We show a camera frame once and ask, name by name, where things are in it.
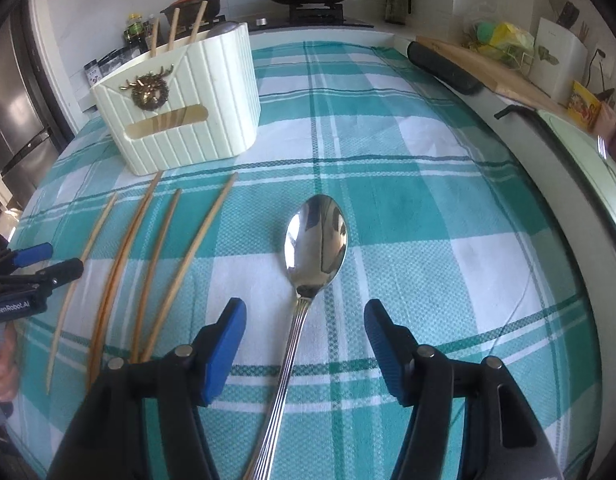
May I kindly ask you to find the chopstick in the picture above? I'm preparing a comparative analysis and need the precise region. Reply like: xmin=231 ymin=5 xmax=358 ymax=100
xmin=44 ymin=192 xmax=118 ymax=396
xmin=129 ymin=187 xmax=183 ymax=364
xmin=150 ymin=16 xmax=159 ymax=58
xmin=138 ymin=172 xmax=240 ymax=364
xmin=187 ymin=0 xmax=208 ymax=44
xmin=86 ymin=171 xmax=163 ymax=388
xmin=167 ymin=6 xmax=180 ymax=51

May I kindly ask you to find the steel spoon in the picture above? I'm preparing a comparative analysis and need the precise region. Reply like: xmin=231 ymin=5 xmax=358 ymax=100
xmin=244 ymin=194 xmax=348 ymax=479
xmin=206 ymin=21 xmax=239 ymax=39

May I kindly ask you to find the left hand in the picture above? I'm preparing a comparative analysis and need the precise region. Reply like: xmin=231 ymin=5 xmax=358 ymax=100
xmin=0 ymin=323 xmax=20 ymax=402

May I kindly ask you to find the steel refrigerator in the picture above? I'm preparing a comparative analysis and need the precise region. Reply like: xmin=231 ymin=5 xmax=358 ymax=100
xmin=0 ymin=12 xmax=74 ymax=207

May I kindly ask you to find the spice jar rack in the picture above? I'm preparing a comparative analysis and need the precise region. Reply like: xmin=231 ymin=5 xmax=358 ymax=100
xmin=84 ymin=44 xmax=148 ymax=87

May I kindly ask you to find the cream utensil holder box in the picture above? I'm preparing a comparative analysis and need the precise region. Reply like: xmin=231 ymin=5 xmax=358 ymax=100
xmin=92 ymin=22 xmax=261 ymax=176

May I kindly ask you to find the teal plaid tablecloth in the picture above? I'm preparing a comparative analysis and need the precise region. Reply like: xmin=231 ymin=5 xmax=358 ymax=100
xmin=9 ymin=41 xmax=602 ymax=479

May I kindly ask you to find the sauce bottles group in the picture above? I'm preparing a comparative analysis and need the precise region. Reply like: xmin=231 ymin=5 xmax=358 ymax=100
xmin=122 ymin=13 xmax=154 ymax=52

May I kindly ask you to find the chopstick standing in holder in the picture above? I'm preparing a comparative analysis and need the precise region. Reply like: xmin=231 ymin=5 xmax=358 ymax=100
xmin=187 ymin=0 xmax=208 ymax=44

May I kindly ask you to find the steel spoon in holder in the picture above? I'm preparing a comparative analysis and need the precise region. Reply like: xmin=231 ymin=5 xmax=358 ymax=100
xmin=206 ymin=21 xmax=239 ymax=39

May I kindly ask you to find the black pot orange lid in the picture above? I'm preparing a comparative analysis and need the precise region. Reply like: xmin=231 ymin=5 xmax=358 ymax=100
xmin=161 ymin=0 xmax=221 ymax=25

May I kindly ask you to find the black gas stove top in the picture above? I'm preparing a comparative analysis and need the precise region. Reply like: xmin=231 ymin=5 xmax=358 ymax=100
xmin=230 ymin=3 xmax=374 ymax=32

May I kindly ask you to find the yellow printed cup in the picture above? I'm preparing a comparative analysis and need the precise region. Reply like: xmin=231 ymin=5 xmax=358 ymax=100
xmin=567 ymin=80 xmax=600 ymax=131

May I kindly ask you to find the wooden cutting board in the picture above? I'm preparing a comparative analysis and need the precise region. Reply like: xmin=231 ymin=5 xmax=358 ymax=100
xmin=416 ymin=36 xmax=567 ymax=119

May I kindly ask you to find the white knife block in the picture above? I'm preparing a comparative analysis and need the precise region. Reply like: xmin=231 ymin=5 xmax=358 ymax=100
xmin=528 ymin=18 xmax=588 ymax=106

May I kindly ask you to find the plastic bag with vegetables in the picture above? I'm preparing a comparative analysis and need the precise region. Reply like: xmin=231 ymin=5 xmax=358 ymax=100
xmin=465 ymin=20 xmax=534 ymax=70

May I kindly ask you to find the dark glass kettle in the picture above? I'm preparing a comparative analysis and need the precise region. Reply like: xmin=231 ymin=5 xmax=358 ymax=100
xmin=384 ymin=0 xmax=412 ymax=25

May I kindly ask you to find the black handle roll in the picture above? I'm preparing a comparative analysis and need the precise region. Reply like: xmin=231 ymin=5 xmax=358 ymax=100
xmin=408 ymin=41 xmax=483 ymax=96

